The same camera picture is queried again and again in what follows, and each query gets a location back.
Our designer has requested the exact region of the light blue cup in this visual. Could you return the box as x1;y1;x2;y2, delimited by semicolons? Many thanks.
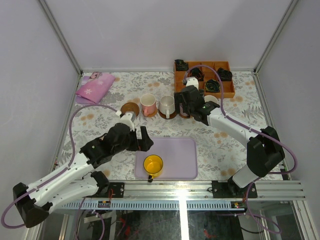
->
204;95;219;104

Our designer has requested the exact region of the yellow cup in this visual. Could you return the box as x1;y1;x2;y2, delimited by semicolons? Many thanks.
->
143;154;164;183

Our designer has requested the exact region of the beige speckled cup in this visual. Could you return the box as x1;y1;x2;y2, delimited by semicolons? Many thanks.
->
159;95;175;115

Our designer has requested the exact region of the dark wooden coaster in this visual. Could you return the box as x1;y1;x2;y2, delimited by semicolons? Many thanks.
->
158;111;177;120
120;102;140;118

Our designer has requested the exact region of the light wooden coaster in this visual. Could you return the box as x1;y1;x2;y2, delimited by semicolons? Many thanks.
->
141;108;158;118
179;113;191;119

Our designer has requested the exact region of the pink cup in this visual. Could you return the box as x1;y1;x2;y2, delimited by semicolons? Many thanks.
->
140;93;157;117

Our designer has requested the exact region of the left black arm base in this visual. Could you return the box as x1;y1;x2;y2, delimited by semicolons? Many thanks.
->
87;172;125;199

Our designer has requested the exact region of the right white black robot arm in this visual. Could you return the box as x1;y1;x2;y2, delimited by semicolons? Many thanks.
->
174;85;285;198

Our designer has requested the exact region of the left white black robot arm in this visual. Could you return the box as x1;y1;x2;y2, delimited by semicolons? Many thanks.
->
12;123;154;228

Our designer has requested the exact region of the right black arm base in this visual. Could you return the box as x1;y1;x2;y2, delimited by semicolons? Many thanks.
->
207;178;258;199

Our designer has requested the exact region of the black rolled item green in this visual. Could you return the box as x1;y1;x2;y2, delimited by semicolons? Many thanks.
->
204;79;221;93

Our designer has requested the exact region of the black rolled item orange trim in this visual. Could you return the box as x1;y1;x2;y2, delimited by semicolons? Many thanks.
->
189;67;205;82

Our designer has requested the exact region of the black rolled item top left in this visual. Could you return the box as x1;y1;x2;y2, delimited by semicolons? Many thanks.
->
174;59;189;72

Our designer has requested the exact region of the lilac plastic tray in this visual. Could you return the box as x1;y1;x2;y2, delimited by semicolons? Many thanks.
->
134;137;198;181

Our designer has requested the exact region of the black rolled item right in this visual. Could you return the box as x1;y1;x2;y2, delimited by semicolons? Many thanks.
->
217;67;233;82

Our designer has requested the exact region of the pink folded cloth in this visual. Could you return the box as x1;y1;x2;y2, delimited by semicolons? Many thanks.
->
75;72;116;104

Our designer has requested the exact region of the aluminium front rail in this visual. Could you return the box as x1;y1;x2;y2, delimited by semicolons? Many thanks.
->
37;179;306;201

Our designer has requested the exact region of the blue slotted cable duct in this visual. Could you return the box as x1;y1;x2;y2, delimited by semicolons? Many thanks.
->
56;198;245;211

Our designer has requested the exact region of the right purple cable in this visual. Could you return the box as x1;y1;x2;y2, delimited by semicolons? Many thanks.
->
183;64;298;235

